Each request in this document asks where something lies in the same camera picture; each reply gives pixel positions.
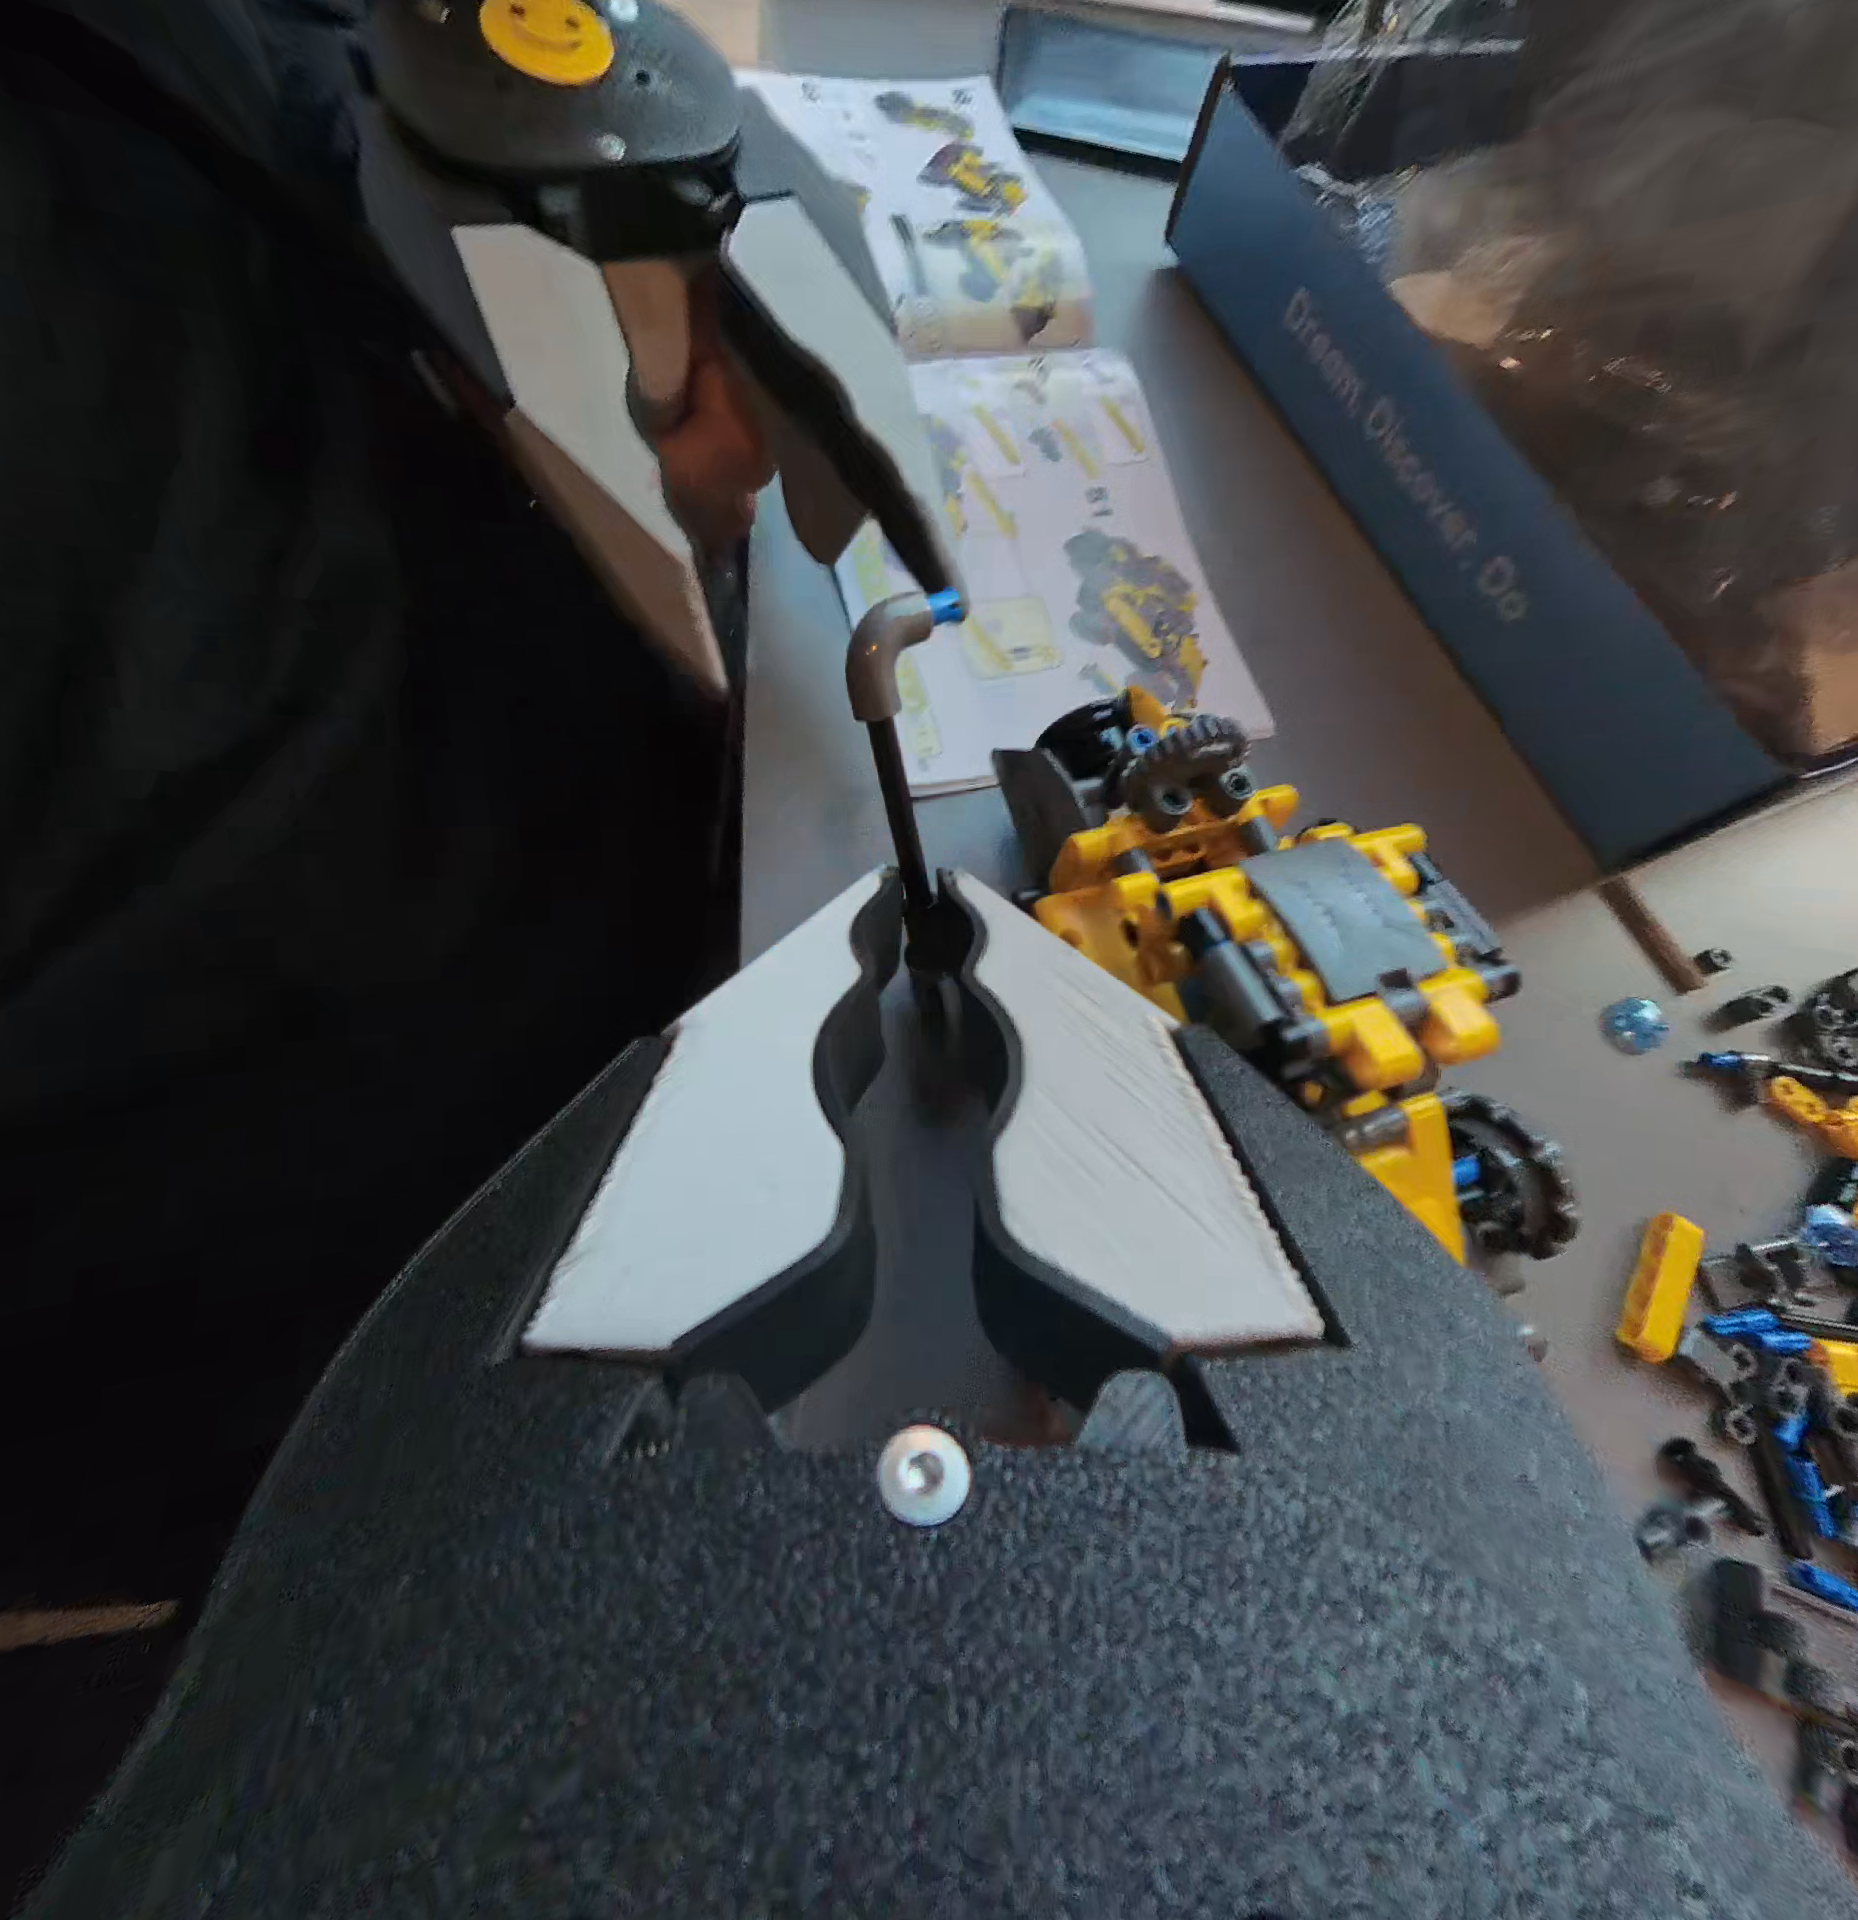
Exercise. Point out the dark box lid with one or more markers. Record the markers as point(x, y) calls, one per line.
point(1109, 77)

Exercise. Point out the grey desk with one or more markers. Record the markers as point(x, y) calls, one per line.
point(1131, 299)

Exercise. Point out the small blue round stud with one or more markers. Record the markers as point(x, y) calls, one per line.
point(1635, 1026)

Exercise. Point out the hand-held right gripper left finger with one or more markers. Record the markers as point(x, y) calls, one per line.
point(720, 1171)

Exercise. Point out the person's left hand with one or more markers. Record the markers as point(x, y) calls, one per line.
point(705, 434)

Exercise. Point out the blue cardboard box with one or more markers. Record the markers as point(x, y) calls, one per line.
point(1469, 497)

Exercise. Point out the black axle with grey elbow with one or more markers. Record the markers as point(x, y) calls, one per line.
point(904, 794)

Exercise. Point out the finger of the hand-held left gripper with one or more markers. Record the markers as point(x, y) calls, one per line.
point(840, 345)
point(570, 374)

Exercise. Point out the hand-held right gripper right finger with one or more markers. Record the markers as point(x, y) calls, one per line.
point(1140, 1171)

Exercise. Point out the pile of small brick parts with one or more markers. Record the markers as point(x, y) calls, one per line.
point(1799, 1425)

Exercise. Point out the building instruction booklet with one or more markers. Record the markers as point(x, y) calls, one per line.
point(1021, 451)

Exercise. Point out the yellow black brick vehicle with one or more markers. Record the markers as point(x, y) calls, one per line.
point(1319, 914)

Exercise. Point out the clear plastic bag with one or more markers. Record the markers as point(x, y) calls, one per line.
point(1695, 299)

